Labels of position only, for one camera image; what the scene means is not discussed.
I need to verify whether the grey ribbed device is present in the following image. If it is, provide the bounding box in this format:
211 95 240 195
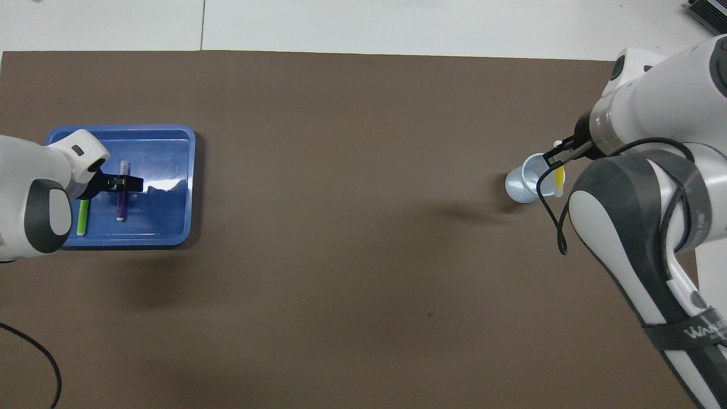
684 0 727 36

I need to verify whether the brown table mat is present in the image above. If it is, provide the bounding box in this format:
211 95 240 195
0 50 715 409

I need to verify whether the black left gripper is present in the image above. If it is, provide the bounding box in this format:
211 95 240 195
84 166 144 201

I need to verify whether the blue plastic tray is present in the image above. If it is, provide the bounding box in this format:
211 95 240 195
44 124 197 248

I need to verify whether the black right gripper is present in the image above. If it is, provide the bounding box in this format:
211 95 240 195
542 111 604 168

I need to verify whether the translucent plastic cup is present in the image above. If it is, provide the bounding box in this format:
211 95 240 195
505 153 560 203

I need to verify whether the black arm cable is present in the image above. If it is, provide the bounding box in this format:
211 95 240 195
536 138 695 256
0 322 62 409

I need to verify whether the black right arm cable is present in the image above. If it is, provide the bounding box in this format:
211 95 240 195
536 138 695 256

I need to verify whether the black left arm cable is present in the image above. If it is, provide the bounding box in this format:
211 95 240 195
0 322 62 409

